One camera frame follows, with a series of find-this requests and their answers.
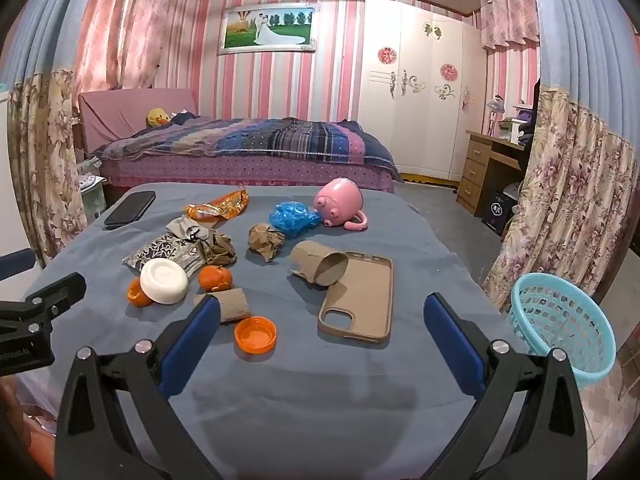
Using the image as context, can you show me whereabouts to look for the desk lamp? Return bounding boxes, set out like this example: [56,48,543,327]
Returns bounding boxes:
[486,94,504,136]

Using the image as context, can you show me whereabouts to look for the tan phone case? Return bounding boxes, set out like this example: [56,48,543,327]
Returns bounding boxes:
[317,252,394,344]

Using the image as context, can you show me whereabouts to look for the pink curtain valance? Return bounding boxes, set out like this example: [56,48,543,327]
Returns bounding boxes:
[480,0,539,50]

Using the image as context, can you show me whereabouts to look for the floral curtain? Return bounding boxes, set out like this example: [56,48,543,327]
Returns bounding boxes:
[483,0,639,310]
[1,0,88,266]

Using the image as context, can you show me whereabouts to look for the white bedside table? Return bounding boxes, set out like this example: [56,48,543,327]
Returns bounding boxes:
[77,156,106,223]

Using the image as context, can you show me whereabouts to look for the large cardboard tube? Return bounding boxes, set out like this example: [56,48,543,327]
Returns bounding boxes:
[290,240,348,287]

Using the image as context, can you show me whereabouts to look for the black smartphone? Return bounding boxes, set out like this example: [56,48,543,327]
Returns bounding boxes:
[104,191,156,230]

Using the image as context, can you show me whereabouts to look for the pink pig mug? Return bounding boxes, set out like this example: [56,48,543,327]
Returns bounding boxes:
[312,178,368,232]

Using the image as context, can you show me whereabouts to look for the white round bowl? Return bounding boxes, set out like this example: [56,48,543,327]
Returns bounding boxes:
[140,258,189,304]

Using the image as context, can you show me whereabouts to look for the small cardboard tube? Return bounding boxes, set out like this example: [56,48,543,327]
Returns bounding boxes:
[193,288,252,324]

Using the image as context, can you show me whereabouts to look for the orange snack wrapper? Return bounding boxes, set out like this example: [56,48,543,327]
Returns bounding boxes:
[184,188,250,222]

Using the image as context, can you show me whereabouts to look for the grey blue table cloth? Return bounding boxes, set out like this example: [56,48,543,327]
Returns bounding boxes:
[17,183,523,479]

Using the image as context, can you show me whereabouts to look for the orange peel piece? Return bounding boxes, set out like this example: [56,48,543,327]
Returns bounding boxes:
[126,276,153,308]

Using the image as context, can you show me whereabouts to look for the crumpled brown paper ball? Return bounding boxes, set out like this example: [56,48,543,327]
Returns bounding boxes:
[247,223,285,262]

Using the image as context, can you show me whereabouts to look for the floral curtain left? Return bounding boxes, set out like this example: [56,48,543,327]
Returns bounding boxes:
[1,0,88,266]

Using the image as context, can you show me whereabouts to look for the framed wedding picture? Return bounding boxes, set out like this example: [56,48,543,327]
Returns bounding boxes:
[218,3,319,54]

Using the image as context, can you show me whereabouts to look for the wooden desk with drawers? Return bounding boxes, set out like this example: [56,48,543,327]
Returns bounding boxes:
[457,130,524,217]

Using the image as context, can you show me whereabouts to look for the crumpled brown wrapper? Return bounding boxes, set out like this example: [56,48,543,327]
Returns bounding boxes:
[166,216,238,271]

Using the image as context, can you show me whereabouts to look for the yellow duck plush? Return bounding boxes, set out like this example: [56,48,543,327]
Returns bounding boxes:
[146,107,171,128]

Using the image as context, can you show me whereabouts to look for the person's left hand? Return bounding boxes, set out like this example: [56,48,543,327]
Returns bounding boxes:
[1,376,55,479]

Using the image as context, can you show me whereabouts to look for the pink window curtain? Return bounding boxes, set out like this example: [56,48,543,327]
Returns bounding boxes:
[74,0,198,96]

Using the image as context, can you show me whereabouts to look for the turquoise plastic waste basket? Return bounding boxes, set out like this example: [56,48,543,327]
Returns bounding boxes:
[506,273,616,389]

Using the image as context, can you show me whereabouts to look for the plaid patchwork blanket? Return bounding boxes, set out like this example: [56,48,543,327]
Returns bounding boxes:
[94,112,400,180]

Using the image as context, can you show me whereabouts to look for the orange plastic lid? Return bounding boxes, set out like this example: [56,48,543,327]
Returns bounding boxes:
[233,316,278,356]

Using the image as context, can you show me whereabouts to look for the bed with purple cover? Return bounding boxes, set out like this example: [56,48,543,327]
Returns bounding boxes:
[79,89,400,192]

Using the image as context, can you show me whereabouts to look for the orange mandarin fruit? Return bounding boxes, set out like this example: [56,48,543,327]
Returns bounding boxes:
[198,266,233,292]

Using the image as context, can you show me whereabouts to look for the blue plastic bag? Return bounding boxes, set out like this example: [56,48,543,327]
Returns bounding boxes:
[269,202,321,238]

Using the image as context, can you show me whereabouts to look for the black white patterned wrapper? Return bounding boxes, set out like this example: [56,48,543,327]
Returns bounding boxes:
[122,233,205,276]

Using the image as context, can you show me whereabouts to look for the white wardrobe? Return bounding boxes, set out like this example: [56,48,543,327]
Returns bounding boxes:
[357,0,487,181]

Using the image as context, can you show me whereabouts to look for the floral curtain right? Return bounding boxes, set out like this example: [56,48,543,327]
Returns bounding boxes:
[483,0,639,310]

